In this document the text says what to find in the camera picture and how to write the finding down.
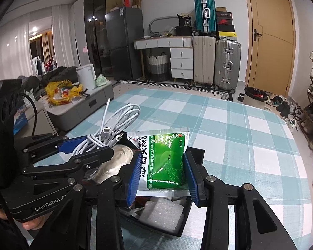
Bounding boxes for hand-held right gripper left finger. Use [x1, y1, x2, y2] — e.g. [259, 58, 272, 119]
[68, 151, 144, 250]

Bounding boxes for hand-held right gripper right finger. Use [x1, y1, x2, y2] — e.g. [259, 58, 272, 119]
[183, 150, 299, 250]

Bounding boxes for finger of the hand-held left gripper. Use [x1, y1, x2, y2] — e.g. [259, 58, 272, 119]
[14, 133, 81, 155]
[21, 147, 115, 178]

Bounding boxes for bagged cream rope coil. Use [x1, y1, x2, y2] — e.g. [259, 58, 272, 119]
[89, 144, 133, 185]

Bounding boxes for green medicine packet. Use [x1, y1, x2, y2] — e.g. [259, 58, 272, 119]
[126, 127, 192, 197]

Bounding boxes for white charging cable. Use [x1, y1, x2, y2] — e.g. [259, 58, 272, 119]
[72, 98, 141, 159]

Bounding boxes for black storage box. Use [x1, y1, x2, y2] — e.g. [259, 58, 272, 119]
[83, 138, 206, 238]

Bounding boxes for person's left forearm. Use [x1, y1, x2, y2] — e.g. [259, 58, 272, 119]
[0, 211, 32, 250]

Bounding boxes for person's left hand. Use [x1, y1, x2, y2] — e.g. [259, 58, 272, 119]
[22, 216, 47, 230]

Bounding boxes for grey side cabinet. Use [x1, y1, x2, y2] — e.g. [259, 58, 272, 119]
[13, 107, 58, 141]

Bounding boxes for white foam sheet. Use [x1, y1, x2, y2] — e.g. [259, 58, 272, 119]
[139, 197, 186, 231]

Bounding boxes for grey low cabinet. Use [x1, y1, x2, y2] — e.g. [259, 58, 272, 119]
[45, 83, 115, 132]

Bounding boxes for blue box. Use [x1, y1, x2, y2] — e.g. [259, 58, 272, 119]
[13, 109, 30, 134]

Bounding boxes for teal plaid tablecloth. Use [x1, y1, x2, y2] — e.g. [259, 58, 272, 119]
[31, 88, 312, 250]

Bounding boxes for yellow plastic bag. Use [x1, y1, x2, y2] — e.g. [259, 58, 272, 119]
[45, 81, 83, 105]

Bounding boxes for dark clothes pile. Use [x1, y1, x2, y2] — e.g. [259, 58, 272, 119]
[18, 66, 79, 94]

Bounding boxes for green tissue pack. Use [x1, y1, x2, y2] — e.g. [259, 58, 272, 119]
[95, 74, 112, 88]

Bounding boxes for black lined waste bin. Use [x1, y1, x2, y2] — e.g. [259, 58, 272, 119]
[244, 86, 270, 109]

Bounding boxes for white sheer curtain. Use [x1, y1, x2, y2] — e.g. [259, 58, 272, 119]
[52, 5, 75, 69]

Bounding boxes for woven laundry basket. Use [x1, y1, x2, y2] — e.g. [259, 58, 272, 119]
[147, 53, 169, 82]

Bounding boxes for dark grey fridge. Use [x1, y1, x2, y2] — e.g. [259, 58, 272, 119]
[105, 6, 144, 81]

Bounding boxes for pile of dark shoes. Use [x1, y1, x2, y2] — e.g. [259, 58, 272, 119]
[237, 92, 303, 129]

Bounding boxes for dark glass cabinet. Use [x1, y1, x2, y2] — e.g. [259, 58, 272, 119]
[83, 0, 107, 77]

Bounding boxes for silver suitcase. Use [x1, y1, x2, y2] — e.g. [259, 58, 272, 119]
[214, 40, 242, 93]

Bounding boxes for beige suitcase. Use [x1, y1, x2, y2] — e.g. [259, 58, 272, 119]
[193, 32, 216, 88]

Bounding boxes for white desk with drawers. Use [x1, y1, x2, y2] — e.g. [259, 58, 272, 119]
[134, 37, 194, 80]

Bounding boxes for black bag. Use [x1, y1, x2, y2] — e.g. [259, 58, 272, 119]
[175, 13, 194, 35]

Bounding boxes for stack of shoe boxes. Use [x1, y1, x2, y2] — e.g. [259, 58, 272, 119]
[216, 6, 238, 41]

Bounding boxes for teal suitcase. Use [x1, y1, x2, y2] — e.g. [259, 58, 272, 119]
[194, 0, 217, 37]

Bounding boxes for wooden door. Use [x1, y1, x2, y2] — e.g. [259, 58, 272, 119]
[243, 0, 296, 97]

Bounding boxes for black cable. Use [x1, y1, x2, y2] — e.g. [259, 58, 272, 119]
[18, 92, 38, 136]

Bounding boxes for grey curved frame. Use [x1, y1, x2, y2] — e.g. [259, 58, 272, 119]
[149, 16, 180, 35]

